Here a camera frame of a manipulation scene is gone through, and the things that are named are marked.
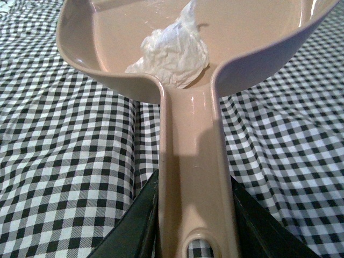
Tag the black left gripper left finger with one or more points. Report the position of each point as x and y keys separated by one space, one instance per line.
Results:
x=134 y=234

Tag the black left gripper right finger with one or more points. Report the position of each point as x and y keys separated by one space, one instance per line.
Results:
x=260 y=234

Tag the beige plastic dustpan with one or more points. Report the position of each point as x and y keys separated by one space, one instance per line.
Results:
x=248 y=41

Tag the white tissue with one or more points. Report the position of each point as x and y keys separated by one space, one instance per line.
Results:
x=176 y=55

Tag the black white checkered bedsheet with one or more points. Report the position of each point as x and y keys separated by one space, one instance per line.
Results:
x=74 y=154

